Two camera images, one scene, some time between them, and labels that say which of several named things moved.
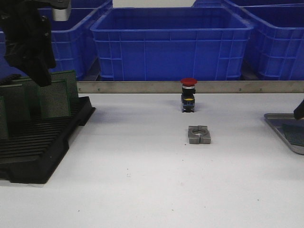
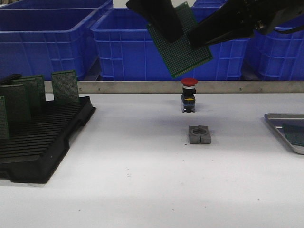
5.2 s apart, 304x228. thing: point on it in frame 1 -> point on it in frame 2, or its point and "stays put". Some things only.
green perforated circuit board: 294,132 stays put
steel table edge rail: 202,87 stays put
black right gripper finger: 37,70 -> 161,14
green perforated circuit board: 55,98 -> 181,56
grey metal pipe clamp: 199,134 stays put
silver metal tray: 276,120 stays put
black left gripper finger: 299,111 -> 236,19
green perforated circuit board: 17,99 stays put
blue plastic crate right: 276,51 stays put
